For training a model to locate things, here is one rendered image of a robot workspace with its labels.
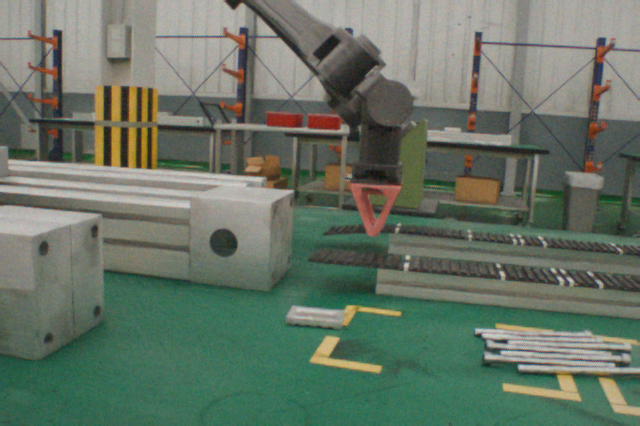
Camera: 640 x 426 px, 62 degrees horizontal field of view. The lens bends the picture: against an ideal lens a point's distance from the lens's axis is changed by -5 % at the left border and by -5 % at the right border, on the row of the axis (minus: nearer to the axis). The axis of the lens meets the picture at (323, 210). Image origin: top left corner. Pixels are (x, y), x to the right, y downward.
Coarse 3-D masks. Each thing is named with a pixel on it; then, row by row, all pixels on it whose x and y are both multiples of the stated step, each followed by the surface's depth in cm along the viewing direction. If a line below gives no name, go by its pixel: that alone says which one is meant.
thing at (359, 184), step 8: (352, 176) 77; (360, 176) 76; (368, 176) 80; (352, 184) 75; (360, 184) 74; (368, 184) 74; (376, 184) 74; (384, 184) 74; (352, 192) 75; (360, 192) 75; (368, 192) 75; (376, 192) 75; (384, 192) 74; (392, 192) 74; (360, 200) 75; (392, 200) 75; (360, 208) 76; (384, 208) 75; (368, 216) 77; (384, 216) 76; (368, 224) 77; (376, 224) 77; (368, 232) 77; (376, 232) 77
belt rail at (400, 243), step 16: (400, 240) 77; (416, 240) 77; (432, 240) 77; (448, 240) 76; (464, 240) 76; (432, 256) 77; (448, 256) 77; (464, 256) 76; (480, 256) 76; (496, 256) 75; (512, 256) 75; (528, 256) 75; (544, 256) 75; (560, 256) 74; (576, 256) 73; (592, 256) 73; (608, 256) 73; (624, 256) 72; (608, 272) 73; (624, 272) 72
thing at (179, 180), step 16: (16, 176) 84; (32, 176) 83; (48, 176) 83; (64, 176) 82; (80, 176) 82; (96, 176) 81; (112, 176) 81; (128, 176) 81; (144, 176) 81; (160, 176) 82; (176, 176) 87; (192, 176) 86; (208, 176) 86; (224, 176) 86; (240, 176) 86
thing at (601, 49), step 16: (480, 32) 731; (480, 48) 733; (576, 48) 707; (592, 48) 702; (608, 48) 649; (608, 64) 702; (592, 80) 714; (608, 80) 646; (592, 96) 715; (592, 112) 710; (512, 128) 743; (592, 128) 704; (560, 144) 732; (592, 144) 716; (624, 144) 710; (592, 160) 719
